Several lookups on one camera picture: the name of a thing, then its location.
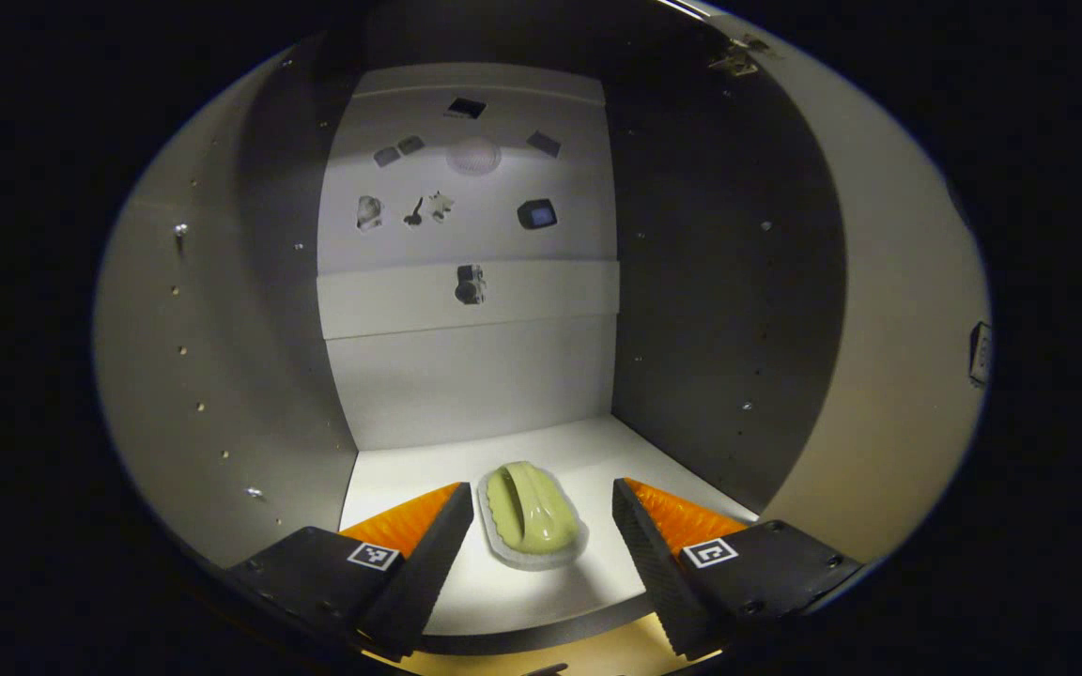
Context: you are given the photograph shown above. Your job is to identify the beige cabinet door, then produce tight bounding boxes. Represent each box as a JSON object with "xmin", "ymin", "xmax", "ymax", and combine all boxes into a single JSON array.
[{"xmin": 755, "ymin": 17, "xmax": 995, "ymax": 566}]

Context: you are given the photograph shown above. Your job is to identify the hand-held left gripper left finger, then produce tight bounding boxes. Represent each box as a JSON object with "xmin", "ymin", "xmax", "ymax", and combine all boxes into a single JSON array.
[{"xmin": 222, "ymin": 482, "xmax": 474, "ymax": 660}]

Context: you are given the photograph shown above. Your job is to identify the metal door hinge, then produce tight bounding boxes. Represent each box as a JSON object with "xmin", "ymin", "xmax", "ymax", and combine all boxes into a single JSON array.
[{"xmin": 708, "ymin": 36, "xmax": 773, "ymax": 78}]

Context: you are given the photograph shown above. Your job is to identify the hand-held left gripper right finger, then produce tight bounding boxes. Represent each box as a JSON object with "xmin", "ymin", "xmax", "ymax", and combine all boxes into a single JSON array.
[{"xmin": 611, "ymin": 477, "xmax": 867, "ymax": 661}]

